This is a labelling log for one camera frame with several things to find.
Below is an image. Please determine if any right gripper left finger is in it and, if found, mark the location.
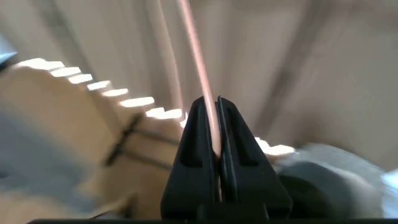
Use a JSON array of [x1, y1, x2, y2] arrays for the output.
[[160, 95, 220, 218]]

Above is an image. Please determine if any beige curtain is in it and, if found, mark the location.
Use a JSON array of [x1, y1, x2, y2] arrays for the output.
[[0, 0, 398, 170]]

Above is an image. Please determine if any pink clothes hanger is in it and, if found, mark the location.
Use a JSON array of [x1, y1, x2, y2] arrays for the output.
[[177, 0, 222, 202]]

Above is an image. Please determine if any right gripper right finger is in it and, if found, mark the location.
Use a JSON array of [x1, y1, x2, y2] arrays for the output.
[[217, 95, 293, 218]]

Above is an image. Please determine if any white laundry basket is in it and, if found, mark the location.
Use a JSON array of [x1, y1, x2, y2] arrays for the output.
[[273, 142, 398, 218]]

